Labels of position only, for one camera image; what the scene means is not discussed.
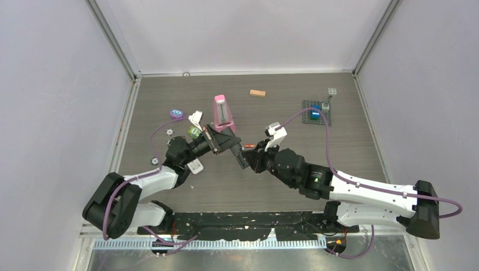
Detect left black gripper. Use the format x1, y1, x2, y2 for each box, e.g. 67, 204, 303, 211
181, 124, 240, 165

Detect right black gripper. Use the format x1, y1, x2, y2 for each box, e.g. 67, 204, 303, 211
242, 138, 296, 189

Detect black bar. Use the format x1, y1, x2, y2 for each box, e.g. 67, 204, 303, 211
229, 144, 250, 169

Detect white remote control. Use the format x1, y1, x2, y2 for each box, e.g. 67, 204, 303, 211
187, 158, 204, 175

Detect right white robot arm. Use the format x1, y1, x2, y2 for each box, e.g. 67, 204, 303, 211
242, 142, 440, 240

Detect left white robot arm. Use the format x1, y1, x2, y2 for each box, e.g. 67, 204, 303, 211
82, 124, 243, 241

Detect pink metronome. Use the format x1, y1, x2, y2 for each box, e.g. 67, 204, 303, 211
213, 95, 236, 133

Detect green monster toy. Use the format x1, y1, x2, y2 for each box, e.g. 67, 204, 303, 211
188, 126, 202, 139

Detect purple round toy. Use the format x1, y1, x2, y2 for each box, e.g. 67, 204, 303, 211
169, 109, 185, 120

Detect wooden block far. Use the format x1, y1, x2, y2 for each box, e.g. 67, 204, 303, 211
249, 89, 267, 98

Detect blue lego brick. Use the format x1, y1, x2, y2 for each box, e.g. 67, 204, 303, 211
310, 105, 321, 120

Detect grey lego tower piece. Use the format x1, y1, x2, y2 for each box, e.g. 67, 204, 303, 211
321, 95, 333, 113

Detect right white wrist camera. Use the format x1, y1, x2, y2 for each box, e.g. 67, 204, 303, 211
264, 122, 287, 151

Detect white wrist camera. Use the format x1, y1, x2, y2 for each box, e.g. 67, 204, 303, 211
188, 110, 203, 132
264, 122, 287, 151

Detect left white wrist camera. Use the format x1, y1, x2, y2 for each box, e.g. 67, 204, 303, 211
188, 110, 203, 132

